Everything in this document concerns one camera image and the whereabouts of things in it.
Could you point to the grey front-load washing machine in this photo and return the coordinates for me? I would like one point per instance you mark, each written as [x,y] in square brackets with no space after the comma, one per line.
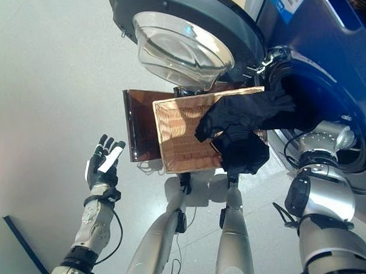
[318,46]

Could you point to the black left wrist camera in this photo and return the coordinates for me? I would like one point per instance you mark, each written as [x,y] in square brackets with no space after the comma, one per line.
[112,196]

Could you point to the silver right robot leg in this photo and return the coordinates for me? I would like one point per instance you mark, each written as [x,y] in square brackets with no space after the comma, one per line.
[233,241]

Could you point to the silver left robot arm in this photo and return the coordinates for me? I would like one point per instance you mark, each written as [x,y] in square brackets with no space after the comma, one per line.
[93,229]

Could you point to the round glass washer door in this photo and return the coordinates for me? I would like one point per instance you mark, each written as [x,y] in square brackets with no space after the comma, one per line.
[182,52]

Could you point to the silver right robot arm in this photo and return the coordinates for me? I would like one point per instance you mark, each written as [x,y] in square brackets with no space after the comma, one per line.
[325,197]

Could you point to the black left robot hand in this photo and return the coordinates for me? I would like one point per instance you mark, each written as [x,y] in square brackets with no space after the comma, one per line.
[102,174]

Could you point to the silver left robot leg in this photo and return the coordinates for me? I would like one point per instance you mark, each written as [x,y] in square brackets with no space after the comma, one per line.
[154,244]

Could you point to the black garment with white logo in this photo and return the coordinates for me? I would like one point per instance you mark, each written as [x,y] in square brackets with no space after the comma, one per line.
[245,113]

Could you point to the rectangular wicker laundry basket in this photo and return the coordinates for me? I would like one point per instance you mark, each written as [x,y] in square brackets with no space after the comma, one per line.
[183,137]

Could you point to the silver robot leg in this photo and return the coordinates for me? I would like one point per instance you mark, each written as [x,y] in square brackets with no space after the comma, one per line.
[154,244]
[233,241]

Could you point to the blue white label sticker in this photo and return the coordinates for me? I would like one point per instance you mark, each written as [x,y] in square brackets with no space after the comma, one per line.
[286,2]

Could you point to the large plain black garment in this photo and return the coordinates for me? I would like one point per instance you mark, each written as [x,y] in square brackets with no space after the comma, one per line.
[244,155]

